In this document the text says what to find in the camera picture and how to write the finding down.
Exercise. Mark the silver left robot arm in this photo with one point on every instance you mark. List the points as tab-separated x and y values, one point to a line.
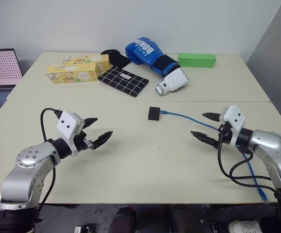
28	167

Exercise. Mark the yellow printed carton box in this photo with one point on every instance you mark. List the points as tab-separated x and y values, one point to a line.
72	74
87	59

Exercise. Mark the small black adapter box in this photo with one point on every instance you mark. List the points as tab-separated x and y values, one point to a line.
153	113

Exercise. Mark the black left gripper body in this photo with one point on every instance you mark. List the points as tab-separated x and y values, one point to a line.
81	143

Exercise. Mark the blue boxing glove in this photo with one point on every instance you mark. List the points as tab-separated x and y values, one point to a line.
147	54

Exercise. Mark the green rectangular block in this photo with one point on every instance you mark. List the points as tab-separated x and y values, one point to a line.
197	60

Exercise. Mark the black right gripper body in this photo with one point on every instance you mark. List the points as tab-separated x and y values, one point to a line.
225	133

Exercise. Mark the black padded wrist wrap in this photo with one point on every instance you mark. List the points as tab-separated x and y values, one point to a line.
117	58

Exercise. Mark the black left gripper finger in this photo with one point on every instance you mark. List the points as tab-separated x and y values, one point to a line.
90	121
102	138

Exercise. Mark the dark rounded shape under table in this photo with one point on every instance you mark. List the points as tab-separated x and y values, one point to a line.
122	219

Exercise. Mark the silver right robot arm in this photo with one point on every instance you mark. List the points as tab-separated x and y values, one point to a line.
271	150

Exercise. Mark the black white-grid fabric pouch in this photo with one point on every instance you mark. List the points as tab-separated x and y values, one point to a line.
123	81

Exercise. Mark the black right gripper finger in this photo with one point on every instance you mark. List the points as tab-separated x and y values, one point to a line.
213	116
205	138

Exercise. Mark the small black labelled box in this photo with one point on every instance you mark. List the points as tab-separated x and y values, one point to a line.
81	229

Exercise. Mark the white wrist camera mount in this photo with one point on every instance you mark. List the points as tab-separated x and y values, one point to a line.
67	123
235	119

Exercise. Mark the white sneaker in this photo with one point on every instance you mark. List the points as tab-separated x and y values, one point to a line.
243	227

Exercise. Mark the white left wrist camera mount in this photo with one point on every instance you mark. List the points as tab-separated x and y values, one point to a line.
67	123

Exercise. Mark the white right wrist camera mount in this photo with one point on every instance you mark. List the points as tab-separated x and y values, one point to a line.
235	119

